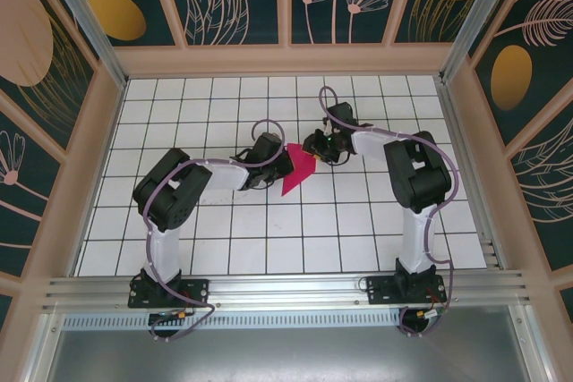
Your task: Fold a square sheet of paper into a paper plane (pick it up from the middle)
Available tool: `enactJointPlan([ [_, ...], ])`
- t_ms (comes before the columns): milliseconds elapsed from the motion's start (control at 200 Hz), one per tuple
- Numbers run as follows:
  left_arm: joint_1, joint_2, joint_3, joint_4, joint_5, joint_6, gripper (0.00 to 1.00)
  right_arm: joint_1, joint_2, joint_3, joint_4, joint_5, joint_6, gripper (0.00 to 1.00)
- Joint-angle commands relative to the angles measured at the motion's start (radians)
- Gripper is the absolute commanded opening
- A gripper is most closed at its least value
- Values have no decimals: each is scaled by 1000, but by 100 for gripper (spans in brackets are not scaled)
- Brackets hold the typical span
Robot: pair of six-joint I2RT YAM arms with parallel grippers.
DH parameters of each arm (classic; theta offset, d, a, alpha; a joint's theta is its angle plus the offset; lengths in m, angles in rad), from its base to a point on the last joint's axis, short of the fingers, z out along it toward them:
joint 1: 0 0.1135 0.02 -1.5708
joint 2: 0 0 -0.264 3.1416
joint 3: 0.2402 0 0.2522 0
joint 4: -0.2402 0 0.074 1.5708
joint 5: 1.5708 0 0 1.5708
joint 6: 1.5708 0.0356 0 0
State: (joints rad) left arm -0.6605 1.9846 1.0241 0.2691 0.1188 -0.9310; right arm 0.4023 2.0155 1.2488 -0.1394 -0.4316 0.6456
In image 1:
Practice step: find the pink square paper sheet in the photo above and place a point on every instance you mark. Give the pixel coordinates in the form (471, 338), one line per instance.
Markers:
(300, 169)

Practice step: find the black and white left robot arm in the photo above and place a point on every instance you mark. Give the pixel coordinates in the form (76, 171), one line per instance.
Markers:
(172, 196)

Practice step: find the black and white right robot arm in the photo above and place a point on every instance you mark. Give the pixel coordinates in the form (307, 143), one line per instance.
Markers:
(418, 172)

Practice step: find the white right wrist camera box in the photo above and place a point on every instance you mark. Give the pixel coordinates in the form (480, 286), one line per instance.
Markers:
(327, 126)

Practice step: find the aluminium mounting rail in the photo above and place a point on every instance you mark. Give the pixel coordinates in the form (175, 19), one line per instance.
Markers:
(286, 288)

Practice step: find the aluminium side rail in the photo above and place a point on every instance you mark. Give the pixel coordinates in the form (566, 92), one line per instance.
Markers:
(465, 167)

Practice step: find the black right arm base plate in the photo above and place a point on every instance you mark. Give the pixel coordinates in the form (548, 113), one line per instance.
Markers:
(380, 288)

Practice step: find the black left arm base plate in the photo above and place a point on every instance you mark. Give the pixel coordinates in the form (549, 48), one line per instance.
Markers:
(197, 290)

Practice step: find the aluminium frame post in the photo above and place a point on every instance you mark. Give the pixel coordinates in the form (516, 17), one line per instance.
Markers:
(479, 15)
(85, 15)

